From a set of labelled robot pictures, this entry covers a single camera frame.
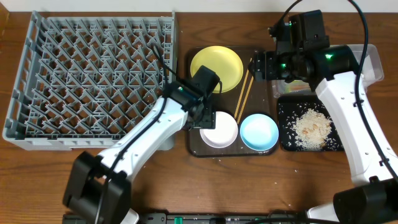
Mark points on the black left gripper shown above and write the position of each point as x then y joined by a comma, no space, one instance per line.
204,118

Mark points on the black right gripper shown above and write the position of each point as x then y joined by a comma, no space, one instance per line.
263,63

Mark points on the light blue plastic bowl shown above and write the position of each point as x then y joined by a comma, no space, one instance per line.
259,132

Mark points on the rice food leftovers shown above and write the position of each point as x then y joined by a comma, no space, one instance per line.
311,128

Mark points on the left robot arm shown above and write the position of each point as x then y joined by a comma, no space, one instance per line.
99,187

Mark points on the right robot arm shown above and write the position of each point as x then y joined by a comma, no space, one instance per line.
303,52

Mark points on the black waste tray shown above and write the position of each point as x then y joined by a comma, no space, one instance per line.
295,124

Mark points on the clear plastic waste bin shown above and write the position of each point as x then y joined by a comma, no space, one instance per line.
372,72

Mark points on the wooden chopstick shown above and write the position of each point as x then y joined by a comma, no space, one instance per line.
241,95
245,100

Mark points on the dark brown serving tray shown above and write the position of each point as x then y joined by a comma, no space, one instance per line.
260,100

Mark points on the yellow plastic plate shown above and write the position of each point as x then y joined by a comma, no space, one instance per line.
223,61

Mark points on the green printed wrapper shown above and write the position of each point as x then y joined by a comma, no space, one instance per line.
296,86

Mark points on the grey plastic dish rack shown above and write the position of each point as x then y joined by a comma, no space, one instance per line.
85,82

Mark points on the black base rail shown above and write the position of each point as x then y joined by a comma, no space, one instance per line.
162,218

